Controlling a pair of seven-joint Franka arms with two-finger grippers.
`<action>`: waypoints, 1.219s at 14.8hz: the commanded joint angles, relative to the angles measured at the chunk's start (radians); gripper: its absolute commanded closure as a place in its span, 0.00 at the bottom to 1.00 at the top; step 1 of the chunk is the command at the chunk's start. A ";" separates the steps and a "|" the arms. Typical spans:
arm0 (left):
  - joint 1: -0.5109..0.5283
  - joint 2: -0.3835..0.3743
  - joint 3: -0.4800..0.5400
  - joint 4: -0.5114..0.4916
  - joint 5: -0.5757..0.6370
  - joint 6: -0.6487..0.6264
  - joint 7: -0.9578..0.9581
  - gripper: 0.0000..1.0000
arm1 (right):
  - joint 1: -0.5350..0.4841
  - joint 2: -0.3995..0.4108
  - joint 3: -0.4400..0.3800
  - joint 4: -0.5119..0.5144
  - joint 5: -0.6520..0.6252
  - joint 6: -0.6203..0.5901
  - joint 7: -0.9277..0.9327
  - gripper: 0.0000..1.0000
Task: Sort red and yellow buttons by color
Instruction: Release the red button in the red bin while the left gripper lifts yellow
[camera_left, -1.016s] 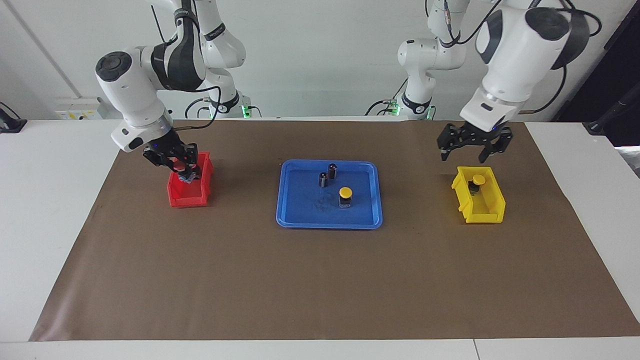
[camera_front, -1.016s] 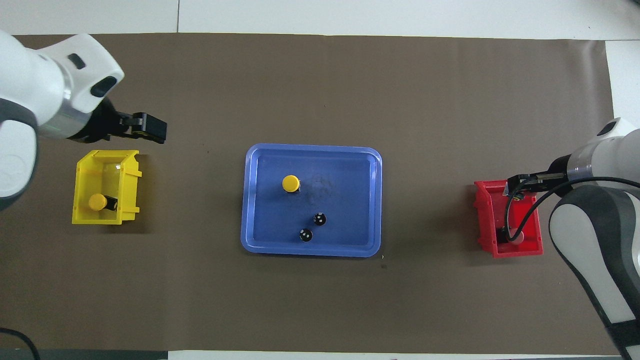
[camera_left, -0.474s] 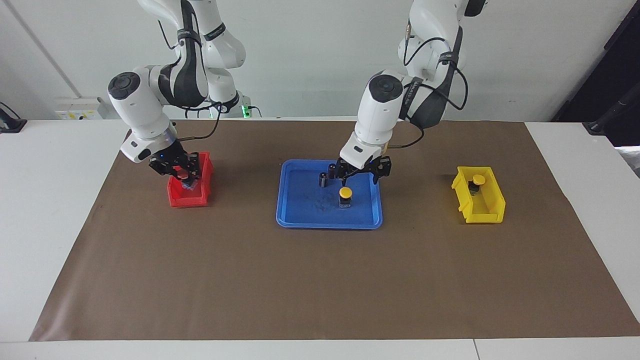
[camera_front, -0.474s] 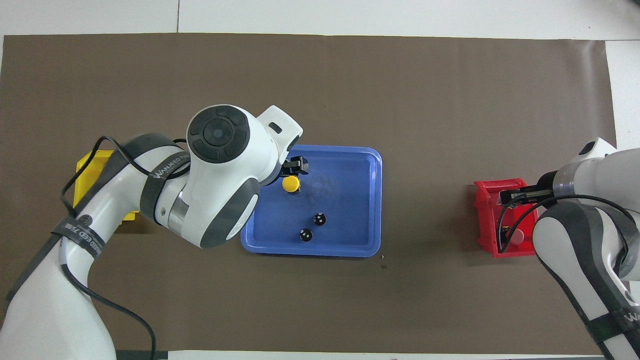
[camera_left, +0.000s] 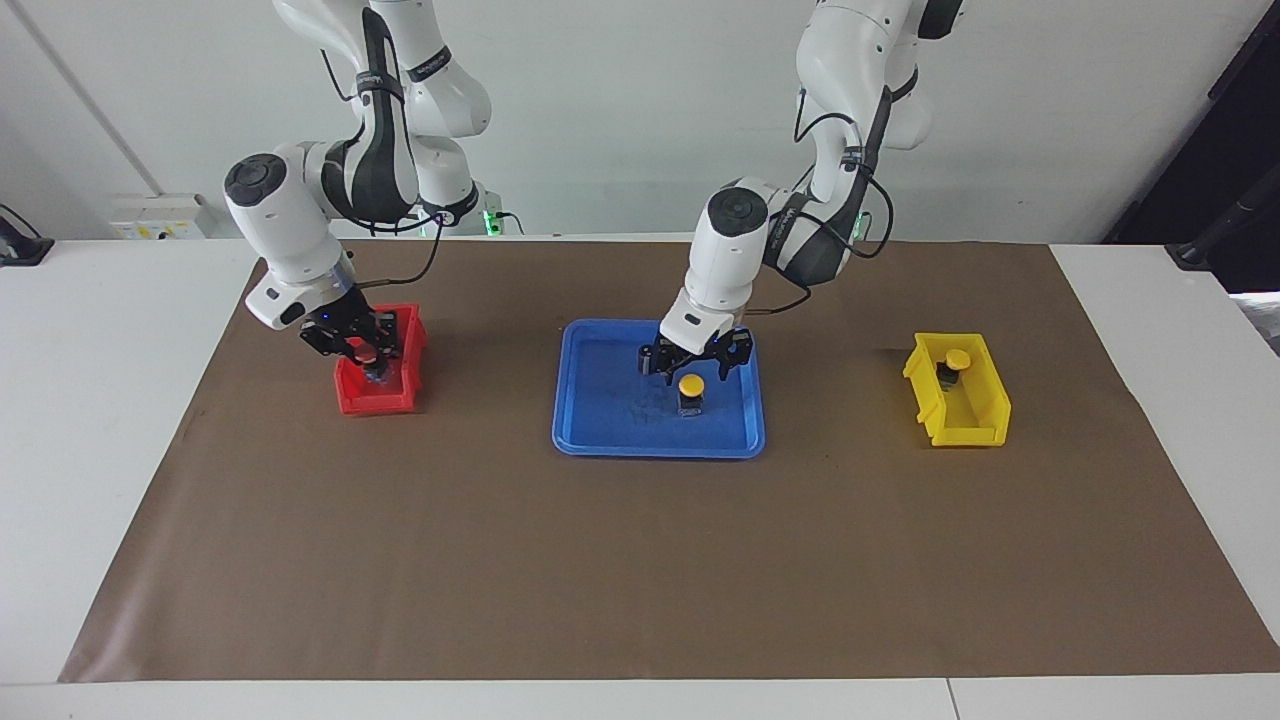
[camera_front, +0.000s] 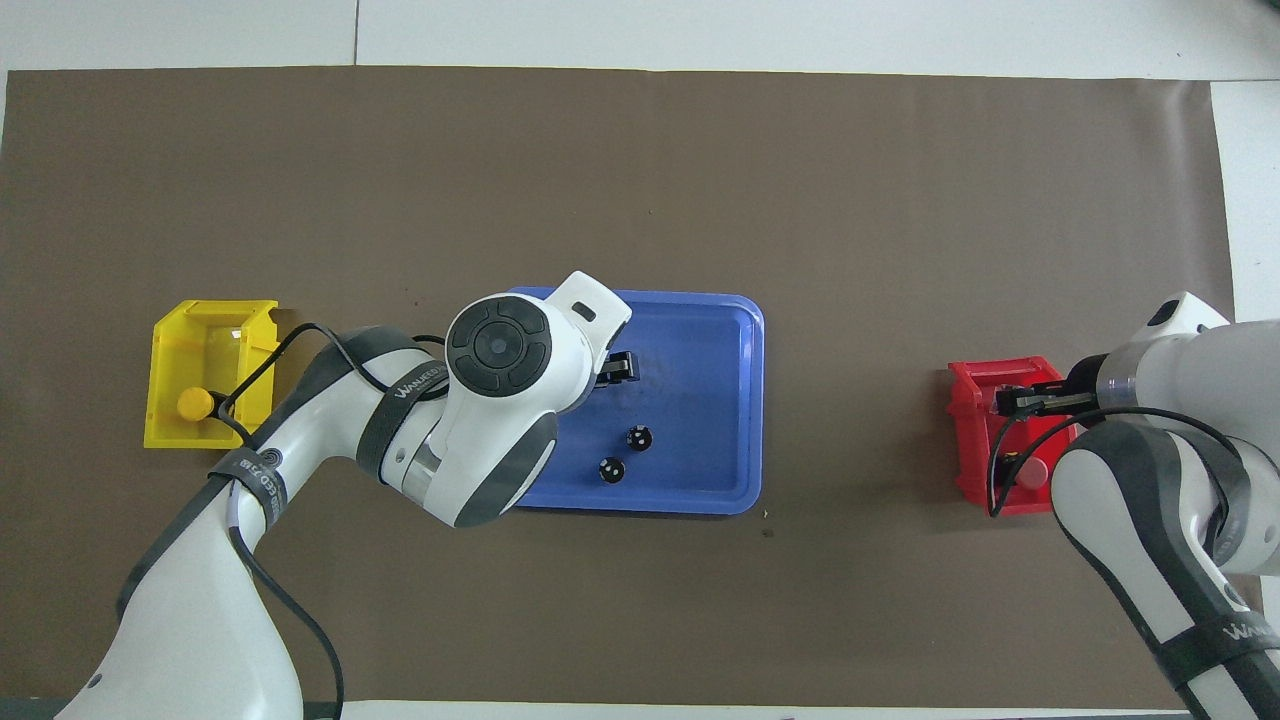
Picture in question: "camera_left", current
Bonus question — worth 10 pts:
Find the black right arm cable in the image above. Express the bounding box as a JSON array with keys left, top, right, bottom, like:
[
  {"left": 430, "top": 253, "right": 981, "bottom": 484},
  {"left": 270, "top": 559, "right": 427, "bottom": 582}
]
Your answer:
[{"left": 322, "top": 45, "right": 447, "bottom": 293}]

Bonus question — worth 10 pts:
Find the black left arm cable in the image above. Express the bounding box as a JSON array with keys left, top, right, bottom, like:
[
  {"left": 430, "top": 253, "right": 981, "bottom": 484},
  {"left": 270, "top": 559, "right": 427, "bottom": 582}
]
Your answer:
[{"left": 745, "top": 85, "right": 896, "bottom": 319}]

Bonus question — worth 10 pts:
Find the brown paper table mat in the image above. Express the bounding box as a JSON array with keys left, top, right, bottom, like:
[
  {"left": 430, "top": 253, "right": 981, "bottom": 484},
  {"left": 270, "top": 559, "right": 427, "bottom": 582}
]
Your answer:
[{"left": 58, "top": 237, "right": 1280, "bottom": 684}]

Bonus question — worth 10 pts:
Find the yellow plastic storage bin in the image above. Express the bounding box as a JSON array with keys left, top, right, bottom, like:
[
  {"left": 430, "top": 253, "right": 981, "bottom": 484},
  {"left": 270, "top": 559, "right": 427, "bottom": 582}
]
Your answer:
[{"left": 902, "top": 332, "right": 1012, "bottom": 448}]

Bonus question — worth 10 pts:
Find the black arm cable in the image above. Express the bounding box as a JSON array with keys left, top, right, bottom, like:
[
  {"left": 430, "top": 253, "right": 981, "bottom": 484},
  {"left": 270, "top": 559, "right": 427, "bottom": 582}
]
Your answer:
[
  {"left": 745, "top": 85, "right": 896, "bottom": 319},
  {"left": 322, "top": 45, "right": 447, "bottom": 293}
]

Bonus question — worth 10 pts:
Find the dark panel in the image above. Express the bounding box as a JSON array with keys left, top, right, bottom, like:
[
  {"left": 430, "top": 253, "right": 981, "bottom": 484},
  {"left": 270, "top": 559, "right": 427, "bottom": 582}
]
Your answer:
[{"left": 1100, "top": 0, "right": 1280, "bottom": 293}]

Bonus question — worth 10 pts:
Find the blue plastic tray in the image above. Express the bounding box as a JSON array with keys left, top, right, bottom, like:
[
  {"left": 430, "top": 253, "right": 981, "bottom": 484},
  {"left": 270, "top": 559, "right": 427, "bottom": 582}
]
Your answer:
[{"left": 552, "top": 319, "right": 767, "bottom": 460}]

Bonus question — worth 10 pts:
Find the black tripod stand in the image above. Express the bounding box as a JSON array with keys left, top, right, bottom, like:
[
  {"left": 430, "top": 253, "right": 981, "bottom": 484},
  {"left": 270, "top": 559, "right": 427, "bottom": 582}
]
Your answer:
[{"left": 1165, "top": 195, "right": 1280, "bottom": 271}]

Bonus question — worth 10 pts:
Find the black stand base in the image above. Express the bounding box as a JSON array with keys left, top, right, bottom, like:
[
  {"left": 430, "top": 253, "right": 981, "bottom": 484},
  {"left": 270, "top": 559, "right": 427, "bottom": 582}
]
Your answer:
[{"left": 0, "top": 204, "right": 55, "bottom": 267}]

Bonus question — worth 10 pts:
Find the red plastic storage bin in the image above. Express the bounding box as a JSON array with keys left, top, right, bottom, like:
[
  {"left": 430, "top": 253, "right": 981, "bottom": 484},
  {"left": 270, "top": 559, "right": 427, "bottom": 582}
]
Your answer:
[{"left": 334, "top": 303, "right": 429, "bottom": 416}]

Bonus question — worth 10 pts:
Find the white wall power strip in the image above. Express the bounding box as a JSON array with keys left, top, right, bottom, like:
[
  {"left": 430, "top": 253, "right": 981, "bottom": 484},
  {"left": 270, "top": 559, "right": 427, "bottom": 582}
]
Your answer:
[{"left": 108, "top": 193, "right": 213, "bottom": 240}]

